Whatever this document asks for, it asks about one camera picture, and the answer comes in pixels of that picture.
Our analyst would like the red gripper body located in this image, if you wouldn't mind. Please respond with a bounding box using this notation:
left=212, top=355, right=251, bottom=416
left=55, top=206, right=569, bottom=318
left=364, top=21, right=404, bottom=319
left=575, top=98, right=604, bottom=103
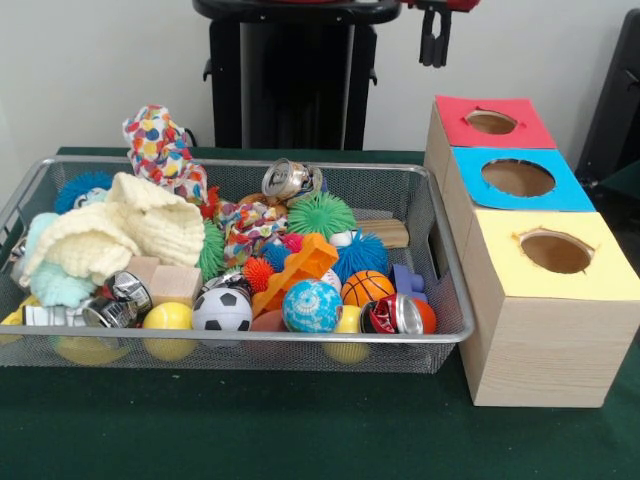
left=399, top=0, right=482, bottom=12

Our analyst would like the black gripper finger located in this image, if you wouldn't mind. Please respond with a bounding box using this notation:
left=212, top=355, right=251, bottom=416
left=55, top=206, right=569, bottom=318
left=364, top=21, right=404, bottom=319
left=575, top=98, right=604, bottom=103
left=418, top=8, right=437, bottom=66
left=433, top=9, right=453, bottom=68

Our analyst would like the polka dot cloth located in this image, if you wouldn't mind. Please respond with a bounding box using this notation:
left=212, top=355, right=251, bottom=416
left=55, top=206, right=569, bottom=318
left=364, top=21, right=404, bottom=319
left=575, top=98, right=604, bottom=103
left=123, top=103, right=210, bottom=204

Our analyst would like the cream knitted cloth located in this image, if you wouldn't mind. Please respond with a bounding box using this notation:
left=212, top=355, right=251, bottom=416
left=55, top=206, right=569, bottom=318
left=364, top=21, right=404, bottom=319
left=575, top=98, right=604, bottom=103
left=22, top=172, right=206, bottom=286

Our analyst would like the mint green cloth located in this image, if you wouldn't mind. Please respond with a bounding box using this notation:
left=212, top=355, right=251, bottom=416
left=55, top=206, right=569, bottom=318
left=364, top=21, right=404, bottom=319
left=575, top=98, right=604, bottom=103
left=22, top=212, right=99, bottom=309

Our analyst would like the wooden box with three holes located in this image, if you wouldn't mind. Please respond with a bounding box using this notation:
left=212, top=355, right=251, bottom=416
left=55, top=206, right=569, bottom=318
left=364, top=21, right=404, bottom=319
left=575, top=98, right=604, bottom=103
left=423, top=94, right=640, bottom=409

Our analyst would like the black panel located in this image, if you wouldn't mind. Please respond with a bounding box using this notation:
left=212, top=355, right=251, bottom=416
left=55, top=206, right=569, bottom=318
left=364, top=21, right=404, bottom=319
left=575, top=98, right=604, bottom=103
left=574, top=7, right=640, bottom=174

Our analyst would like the ridged wooden block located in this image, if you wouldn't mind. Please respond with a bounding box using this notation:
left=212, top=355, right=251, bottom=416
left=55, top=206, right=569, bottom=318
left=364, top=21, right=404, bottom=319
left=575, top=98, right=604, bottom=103
left=355, top=218, right=410, bottom=249

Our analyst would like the crushed silver can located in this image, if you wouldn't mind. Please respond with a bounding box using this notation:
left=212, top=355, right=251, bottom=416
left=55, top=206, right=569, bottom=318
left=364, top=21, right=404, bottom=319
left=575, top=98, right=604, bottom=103
left=262, top=157, right=324, bottom=197

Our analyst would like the dark green table cloth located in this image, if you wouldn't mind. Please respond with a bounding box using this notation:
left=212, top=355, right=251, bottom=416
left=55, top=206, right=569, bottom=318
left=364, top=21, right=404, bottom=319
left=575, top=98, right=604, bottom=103
left=597, top=159, right=640, bottom=236
left=0, top=145, right=640, bottom=480

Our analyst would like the orange toy brick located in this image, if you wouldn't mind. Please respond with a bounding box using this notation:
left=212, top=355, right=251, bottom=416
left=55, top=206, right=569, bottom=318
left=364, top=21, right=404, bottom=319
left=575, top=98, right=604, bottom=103
left=252, top=232, right=341, bottom=316

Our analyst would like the colourful patterned cloth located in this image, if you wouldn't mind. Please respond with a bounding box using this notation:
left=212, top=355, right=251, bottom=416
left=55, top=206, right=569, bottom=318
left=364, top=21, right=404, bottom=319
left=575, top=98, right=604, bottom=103
left=219, top=199, right=290, bottom=267

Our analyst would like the small basketball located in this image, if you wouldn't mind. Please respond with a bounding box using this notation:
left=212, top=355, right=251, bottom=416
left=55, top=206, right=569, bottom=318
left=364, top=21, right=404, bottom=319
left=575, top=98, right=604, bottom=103
left=341, top=270, right=396, bottom=308

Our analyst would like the crushed red can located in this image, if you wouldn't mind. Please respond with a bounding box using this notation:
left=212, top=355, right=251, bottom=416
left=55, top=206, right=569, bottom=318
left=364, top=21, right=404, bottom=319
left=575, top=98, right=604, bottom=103
left=358, top=293, right=425, bottom=336

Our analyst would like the globe print ball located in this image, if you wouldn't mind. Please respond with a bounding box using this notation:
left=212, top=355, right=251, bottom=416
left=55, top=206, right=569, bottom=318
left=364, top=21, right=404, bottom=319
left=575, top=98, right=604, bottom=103
left=282, top=279, right=344, bottom=334

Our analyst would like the large green spiky ball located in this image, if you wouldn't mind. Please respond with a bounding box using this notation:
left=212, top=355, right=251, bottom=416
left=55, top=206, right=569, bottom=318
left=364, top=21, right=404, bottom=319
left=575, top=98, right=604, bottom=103
left=198, top=219, right=228, bottom=282

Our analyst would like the soccer ball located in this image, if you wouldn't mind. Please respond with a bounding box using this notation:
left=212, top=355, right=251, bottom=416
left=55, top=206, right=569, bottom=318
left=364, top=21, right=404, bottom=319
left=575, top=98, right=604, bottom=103
left=192, top=286, right=254, bottom=332

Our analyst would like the yellow ball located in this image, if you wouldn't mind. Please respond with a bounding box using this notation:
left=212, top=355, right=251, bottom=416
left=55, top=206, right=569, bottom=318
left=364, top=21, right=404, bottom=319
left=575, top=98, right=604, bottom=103
left=143, top=302, right=195, bottom=362

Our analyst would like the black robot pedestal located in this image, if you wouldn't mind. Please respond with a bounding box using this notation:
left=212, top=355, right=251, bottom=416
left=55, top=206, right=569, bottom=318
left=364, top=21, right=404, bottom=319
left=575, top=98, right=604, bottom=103
left=192, top=0, right=404, bottom=151

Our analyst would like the wire mesh bin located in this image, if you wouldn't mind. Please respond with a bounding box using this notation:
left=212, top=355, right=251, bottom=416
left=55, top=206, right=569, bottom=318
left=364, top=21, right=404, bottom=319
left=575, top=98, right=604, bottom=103
left=0, top=154, right=475, bottom=375

